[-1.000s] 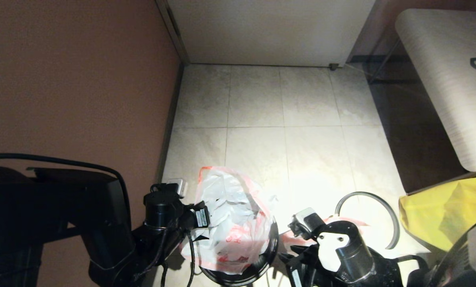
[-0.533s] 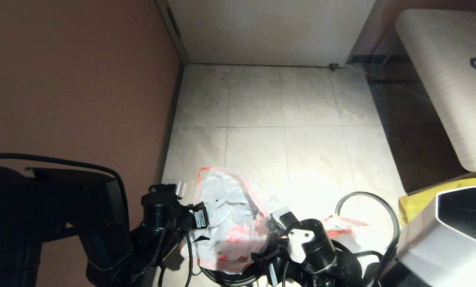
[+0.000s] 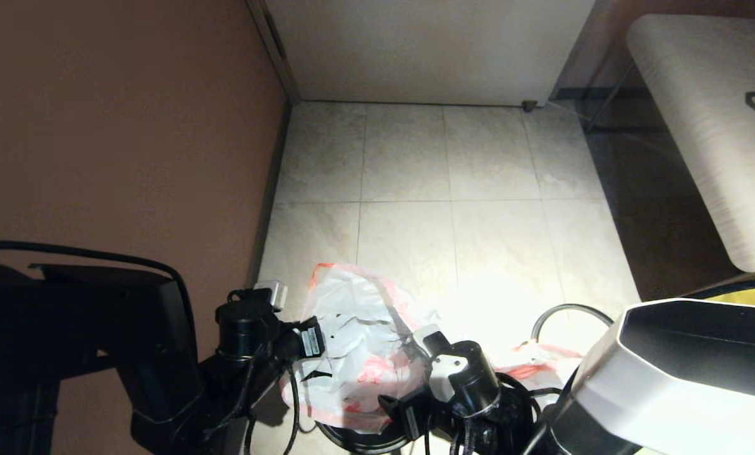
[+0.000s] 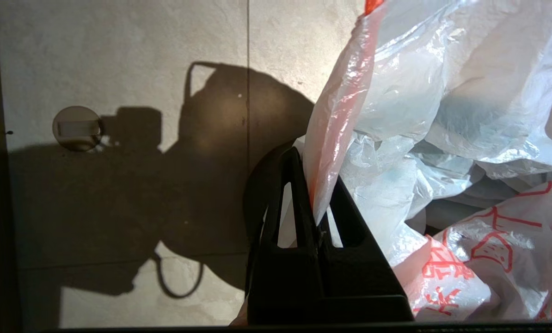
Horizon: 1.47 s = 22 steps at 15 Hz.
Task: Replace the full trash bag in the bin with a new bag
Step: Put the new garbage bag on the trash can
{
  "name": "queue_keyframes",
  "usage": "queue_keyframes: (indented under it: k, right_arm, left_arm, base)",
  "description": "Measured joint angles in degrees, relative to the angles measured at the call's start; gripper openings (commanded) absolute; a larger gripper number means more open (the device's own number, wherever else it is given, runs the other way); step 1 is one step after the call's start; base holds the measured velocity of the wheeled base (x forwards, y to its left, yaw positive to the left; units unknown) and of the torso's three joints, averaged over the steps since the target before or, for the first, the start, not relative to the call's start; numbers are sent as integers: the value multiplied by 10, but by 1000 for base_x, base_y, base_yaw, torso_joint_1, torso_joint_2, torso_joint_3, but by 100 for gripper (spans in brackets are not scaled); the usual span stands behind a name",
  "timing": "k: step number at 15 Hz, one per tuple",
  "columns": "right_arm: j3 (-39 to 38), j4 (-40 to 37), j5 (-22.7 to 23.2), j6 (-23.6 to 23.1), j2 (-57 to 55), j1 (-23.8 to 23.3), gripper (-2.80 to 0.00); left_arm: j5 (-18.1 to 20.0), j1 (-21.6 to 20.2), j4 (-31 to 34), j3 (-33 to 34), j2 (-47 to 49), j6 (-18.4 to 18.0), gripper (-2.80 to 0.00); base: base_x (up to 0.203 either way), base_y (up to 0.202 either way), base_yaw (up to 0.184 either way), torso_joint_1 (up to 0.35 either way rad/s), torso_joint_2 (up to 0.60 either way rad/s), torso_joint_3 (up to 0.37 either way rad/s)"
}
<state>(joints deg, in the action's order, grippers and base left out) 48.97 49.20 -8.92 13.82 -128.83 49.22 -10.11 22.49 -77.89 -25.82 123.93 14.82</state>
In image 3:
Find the black round trash bin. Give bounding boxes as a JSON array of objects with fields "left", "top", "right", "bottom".
[{"left": 317, "top": 418, "right": 417, "bottom": 455}]

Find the fresh white plastic bag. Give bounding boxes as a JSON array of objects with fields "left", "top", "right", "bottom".
[{"left": 281, "top": 262, "right": 445, "bottom": 434}]

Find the used white bin liner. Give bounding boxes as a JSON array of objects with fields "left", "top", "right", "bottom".
[{"left": 494, "top": 340, "right": 586, "bottom": 396}]

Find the grey bin rim ring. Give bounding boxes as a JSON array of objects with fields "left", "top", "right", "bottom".
[{"left": 531, "top": 304, "right": 616, "bottom": 345}]

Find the yellow bag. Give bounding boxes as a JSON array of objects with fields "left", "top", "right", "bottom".
[{"left": 706, "top": 286, "right": 755, "bottom": 305}]

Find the dark grey baseboard strip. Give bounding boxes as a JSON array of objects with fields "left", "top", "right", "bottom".
[{"left": 245, "top": 101, "right": 294, "bottom": 288}]

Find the white door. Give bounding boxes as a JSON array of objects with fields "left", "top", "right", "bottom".
[{"left": 264, "top": 0, "right": 596, "bottom": 107}]

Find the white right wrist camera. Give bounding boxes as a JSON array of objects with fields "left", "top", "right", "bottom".
[{"left": 414, "top": 324, "right": 452, "bottom": 356}]

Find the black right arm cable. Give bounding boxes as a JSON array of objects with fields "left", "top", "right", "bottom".
[{"left": 494, "top": 372, "right": 565, "bottom": 455}]

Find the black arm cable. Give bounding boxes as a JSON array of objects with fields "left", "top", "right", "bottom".
[
  {"left": 0, "top": 240, "right": 196, "bottom": 329},
  {"left": 494, "top": 372, "right": 565, "bottom": 455}
]

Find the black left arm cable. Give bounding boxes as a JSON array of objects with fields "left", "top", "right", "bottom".
[{"left": 0, "top": 240, "right": 196, "bottom": 329}]

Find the grey door frame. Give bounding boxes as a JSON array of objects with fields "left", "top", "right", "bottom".
[{"left": 246, "top": 0, "right": 303, "bottom": 106}]

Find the black metal bench frame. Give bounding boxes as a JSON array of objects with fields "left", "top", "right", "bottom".
[{"left": 582, "top": 62, "right": 641, "bottom": 135}]

